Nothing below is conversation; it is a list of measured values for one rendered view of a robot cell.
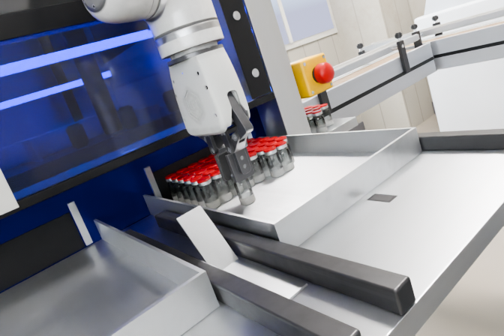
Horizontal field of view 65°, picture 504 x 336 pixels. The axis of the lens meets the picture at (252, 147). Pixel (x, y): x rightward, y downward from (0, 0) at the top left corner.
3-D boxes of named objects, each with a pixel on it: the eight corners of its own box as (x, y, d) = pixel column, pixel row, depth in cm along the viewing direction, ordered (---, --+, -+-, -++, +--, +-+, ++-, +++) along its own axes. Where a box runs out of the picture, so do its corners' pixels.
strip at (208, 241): (195, 267, 42) (175, 218, 41) (217, 252, 44) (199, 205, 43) (282, 307, 31) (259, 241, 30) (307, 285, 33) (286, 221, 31)
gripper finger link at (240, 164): (217, 136, 51) (234, 183, 53) (230, 135, 49) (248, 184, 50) (236, 127, 53) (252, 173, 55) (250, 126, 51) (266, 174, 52)
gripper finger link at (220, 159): (198, 137, 56) (214, 181, 57) (209, 136, 53) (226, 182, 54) (216, 130, 57) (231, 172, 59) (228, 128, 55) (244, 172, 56)
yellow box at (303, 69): (286, 101, 82) (275, 67, 80) (310, 91, 86) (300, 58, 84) (312, 97, 76) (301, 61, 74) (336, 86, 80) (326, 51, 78)
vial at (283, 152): (279, 172, 64) (270, 145, 63) (288, 166, 65) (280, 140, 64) (288, 172, 62) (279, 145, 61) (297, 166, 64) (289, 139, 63)
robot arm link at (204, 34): (143, 46, 52) (151, 68, 52) (172, 28, 45) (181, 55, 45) (196, 32, 56) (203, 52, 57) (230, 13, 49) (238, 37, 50)
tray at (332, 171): (150, 214, 66) (142, 195, 65) (264, 153, 80) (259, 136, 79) (285, 256, 38) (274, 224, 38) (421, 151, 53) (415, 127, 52)
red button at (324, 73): (311, 88, 77) (305, 67, 77) (324, 82, 80) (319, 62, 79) (325, 85, 74) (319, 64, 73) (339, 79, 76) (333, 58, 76)
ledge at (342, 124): (274, 149, 89) (271, 141, 89) (312, 128, 96) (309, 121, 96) (319, 148, 78) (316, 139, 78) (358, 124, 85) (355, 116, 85)
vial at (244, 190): (238, 205, 56) (227, 177, 55) (250, 198, 57) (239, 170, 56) (247, 207, 54) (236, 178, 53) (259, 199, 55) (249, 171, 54)
